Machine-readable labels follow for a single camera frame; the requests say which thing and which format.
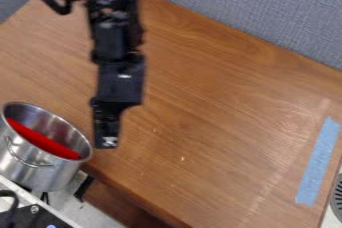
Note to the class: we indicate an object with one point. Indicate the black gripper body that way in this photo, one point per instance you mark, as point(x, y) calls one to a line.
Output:
point(120, 81)

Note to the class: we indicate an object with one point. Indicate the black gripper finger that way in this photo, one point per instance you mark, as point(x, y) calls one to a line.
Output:
point(105, 117)

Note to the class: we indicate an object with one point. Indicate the stainless steel pot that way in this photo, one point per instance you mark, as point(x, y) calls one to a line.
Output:
point(25, 163)

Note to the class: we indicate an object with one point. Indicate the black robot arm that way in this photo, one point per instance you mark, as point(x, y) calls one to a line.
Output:
point(116, 34)

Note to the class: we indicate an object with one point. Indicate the red block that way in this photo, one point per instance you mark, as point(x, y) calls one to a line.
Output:
point(43, 142)

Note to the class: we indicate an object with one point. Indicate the blue tape strip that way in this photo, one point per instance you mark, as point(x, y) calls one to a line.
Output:
point(318, 163)

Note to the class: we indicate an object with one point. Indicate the black table leg bracket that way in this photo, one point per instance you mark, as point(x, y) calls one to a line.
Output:
point(80, 192)

